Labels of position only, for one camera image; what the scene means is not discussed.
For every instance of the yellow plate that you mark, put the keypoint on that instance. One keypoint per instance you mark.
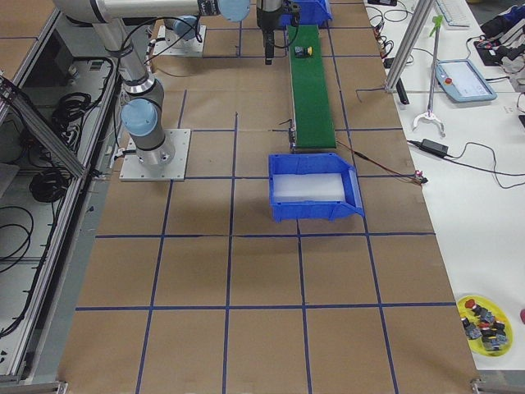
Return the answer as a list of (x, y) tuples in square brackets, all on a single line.
[(485, 325)]

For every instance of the white foam pad right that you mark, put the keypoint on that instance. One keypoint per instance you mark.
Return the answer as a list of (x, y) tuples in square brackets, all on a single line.
[(307, 187)]

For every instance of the black power adapter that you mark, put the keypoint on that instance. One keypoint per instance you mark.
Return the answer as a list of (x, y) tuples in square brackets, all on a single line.
[(434, 148)]

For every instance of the white keyboard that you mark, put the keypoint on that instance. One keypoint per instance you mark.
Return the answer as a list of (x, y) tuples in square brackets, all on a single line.
[(453, 14)]

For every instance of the aluminium frame post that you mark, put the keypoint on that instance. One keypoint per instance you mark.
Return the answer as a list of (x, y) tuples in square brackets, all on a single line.
[(414, 29)]

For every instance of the right blue plastic bin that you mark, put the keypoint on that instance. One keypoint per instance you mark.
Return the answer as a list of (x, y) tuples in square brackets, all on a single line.
[(309, 163)]

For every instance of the green conveyor belt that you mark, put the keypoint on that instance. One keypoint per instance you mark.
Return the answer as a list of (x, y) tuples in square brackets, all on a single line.
[(313, 123)]

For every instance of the blue teach pendant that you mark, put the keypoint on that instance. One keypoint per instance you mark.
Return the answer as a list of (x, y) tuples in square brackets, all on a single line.
[(463, 82)]

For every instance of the blue plastic bin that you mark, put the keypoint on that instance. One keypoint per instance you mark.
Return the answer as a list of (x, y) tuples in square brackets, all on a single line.
[(309, 163), (312, 12)]

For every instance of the yellow mushroom push button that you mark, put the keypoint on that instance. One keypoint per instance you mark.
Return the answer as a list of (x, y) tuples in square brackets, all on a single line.
[(303, 51)]

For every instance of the grabber reacher tool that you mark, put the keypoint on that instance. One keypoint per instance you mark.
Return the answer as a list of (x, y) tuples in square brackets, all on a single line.
[(429, 115)]

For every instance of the black handheld device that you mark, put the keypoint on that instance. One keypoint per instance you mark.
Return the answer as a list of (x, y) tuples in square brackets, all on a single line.
[(402, 94)]

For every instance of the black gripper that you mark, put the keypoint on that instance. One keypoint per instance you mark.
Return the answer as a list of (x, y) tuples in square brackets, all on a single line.
[(266, 18)]

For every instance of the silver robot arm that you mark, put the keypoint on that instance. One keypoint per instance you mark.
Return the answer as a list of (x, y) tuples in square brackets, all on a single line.
[(184, 28), (142, 115)]

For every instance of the left blue plastic bin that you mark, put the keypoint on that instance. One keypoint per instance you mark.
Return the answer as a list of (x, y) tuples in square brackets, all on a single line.
[(312, 12)]

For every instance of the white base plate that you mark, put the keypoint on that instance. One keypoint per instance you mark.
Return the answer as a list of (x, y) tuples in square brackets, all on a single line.
[(166, 163), (170, 44)]

